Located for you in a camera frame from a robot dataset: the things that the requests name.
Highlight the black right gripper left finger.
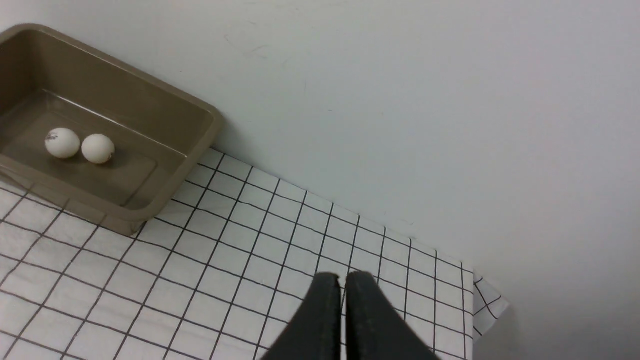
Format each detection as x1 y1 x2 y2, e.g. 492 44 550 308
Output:
263 272 342 360

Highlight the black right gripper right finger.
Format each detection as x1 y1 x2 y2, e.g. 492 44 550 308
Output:
345 271 438 360

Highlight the white ping-pong ball with logo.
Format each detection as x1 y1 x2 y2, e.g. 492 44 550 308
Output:
45 127 82 160

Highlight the white black-grid tablecloth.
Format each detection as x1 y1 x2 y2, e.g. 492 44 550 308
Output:
0 150 509 360

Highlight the olive green plastic bin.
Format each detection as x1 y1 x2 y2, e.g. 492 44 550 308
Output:
0 23 224 236

